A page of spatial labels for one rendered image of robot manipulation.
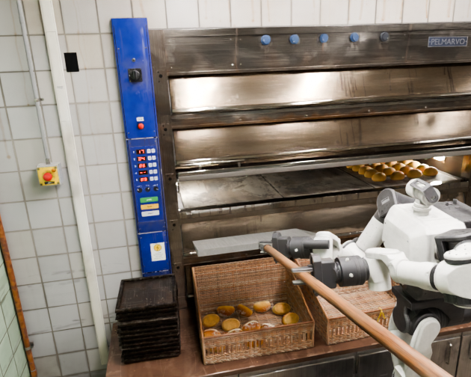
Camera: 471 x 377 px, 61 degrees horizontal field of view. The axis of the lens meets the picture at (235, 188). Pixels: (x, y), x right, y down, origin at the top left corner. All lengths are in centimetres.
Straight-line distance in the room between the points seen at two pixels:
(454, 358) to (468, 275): 152
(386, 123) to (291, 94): 61
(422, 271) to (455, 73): 170
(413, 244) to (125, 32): 150
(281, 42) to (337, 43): 31
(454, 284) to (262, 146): 132
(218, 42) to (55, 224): 123
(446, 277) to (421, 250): 37
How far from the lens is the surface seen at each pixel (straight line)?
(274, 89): 214
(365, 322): 88
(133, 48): 201
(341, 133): 232
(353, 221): 251
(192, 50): 207
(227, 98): 208
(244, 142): 213
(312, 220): 240
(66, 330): 254
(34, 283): 241
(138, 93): 202
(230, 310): 231
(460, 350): 260
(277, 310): 232
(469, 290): 113
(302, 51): 220
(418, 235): 146
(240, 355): 208
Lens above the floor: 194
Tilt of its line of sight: 18 degrees down
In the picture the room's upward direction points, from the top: 2 degrees counter-clockwise
